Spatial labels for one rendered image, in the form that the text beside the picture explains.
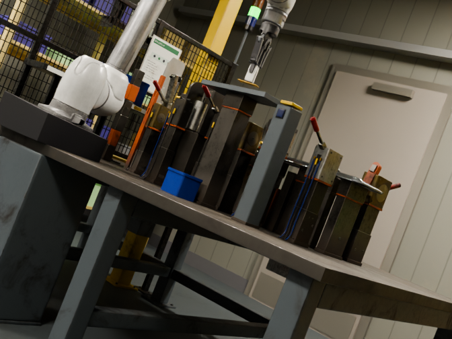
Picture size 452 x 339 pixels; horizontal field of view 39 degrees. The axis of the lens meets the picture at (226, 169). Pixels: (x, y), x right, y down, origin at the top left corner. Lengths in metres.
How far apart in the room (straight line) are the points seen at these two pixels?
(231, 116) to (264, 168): 0.30
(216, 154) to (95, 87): 0.56
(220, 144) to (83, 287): 0.72
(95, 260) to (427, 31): 3.96
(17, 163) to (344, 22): 3.94
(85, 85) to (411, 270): 3.18
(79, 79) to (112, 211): 0.64
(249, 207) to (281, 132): 0.28
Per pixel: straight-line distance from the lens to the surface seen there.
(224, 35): 4.05
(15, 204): 2.49
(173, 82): 3.10
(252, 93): 2.33
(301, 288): 1.71
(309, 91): 5.76
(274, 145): 2.22
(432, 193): 5.07
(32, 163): 2.47
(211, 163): 2.40
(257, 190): 2.21
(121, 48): 2.79
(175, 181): 2.34
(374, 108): 5.38
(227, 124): 2.41
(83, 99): 2.57
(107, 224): 2.18
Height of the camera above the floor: 0.79
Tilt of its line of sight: 2 degrees up
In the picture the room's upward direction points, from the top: 22 degrees clockwise
